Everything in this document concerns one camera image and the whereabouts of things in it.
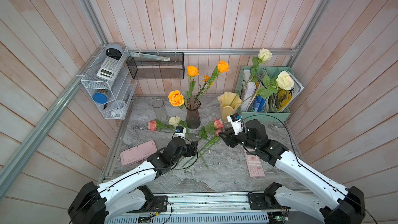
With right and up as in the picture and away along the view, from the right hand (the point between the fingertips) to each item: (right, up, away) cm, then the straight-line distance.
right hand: (222, 130), depth 76 cm
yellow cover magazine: (+46, +18, +24) cm, 55 cm away
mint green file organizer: (+39, +9, +30) cm, 50 cm away
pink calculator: (+19, -20, +8) cm, 29 cm away
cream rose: (-28, +3, +25) cm, 37 cm away
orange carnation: (-7, +28, +8) cm, 30 cm away
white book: (+18, +22, +14) cm, 32 cm away
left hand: (-16, -8, +5) cm, 19 cm away
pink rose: (-41, 0, +22) cm, 47 cm away
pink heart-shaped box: (-47, -15, +12) cm, 50 cm away
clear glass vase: (-35, +8, +19) cm, 41 cm away
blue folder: (+27, +14, +19) cm, 36 cm away
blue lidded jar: (-61, +16, 0) cm, 64 cm away
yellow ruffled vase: (+8, +15, +19) cm, 25 cm away
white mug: (-56, +12, +8) cm, 58 cm away
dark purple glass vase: (-15, +6, +17) cm, 23 cm away
